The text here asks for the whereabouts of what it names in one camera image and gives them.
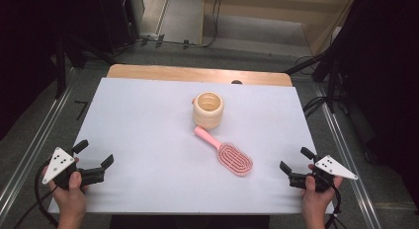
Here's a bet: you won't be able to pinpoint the black curtain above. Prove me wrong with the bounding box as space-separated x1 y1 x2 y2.
329 0 419 203

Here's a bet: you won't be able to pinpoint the black cabinet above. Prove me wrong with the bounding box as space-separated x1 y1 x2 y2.
98 0 141 54

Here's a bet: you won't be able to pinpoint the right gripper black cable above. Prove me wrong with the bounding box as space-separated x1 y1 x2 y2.
324 181 347 229

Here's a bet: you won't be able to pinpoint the black tripod stand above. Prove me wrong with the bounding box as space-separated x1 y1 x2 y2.
285 50 347 115

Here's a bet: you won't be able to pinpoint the black metal stand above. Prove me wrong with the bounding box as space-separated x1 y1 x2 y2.
54 35 67 99

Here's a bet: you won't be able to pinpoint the cream ribbed cup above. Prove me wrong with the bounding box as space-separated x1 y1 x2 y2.
192 91 225 130

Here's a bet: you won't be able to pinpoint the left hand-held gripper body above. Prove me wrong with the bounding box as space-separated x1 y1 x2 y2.
42 146 107 191

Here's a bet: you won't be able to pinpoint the pink hairbrush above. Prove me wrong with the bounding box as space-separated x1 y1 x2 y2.
193 125 254 178

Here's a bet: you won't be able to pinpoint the metal floor rail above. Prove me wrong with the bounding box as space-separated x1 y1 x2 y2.
314 83 383 229
0 86 73 212

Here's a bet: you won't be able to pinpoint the white table cover board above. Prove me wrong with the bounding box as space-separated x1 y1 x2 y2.
47 77 336 215

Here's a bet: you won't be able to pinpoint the person's left hand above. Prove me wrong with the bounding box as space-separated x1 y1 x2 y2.
46 171 89 220

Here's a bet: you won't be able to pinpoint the person's right hand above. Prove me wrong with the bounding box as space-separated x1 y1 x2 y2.
300 163 344 223

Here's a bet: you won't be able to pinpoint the black floor cable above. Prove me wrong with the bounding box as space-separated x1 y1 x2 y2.
141 0 223 49

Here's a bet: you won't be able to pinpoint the wooden step platform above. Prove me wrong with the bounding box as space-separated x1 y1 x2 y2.
200 0 359 56

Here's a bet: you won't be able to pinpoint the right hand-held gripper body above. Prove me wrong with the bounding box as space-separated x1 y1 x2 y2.
288 154 359 193

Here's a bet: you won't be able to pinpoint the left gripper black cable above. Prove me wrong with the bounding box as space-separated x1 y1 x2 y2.
13 159 60 229

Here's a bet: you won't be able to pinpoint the black coiled floor cables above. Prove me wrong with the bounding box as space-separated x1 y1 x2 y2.
301 96 330 118

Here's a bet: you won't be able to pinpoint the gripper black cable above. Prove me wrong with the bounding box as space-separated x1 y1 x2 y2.
324 181 347 229
13 159 60 229

